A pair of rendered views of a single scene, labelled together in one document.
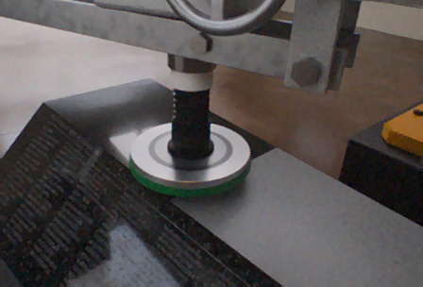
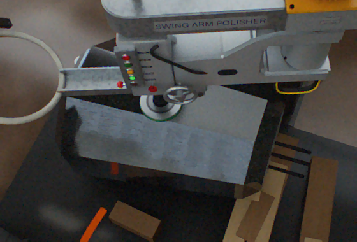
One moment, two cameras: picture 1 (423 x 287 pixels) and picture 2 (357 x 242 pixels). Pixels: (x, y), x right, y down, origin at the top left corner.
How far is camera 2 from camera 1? 2.02 m
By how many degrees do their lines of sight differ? 38
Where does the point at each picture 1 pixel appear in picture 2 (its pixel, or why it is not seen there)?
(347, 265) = (220, 116)
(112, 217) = (145, 131)
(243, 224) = (189, 117)
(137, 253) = (162, 138)
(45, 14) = (101, 92)
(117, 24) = not seen: hidden behind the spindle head
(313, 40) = (199, 89)
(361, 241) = (222, 106)
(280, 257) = (204, 122)
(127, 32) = not seen: hidden behind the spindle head
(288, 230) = (203, 113)
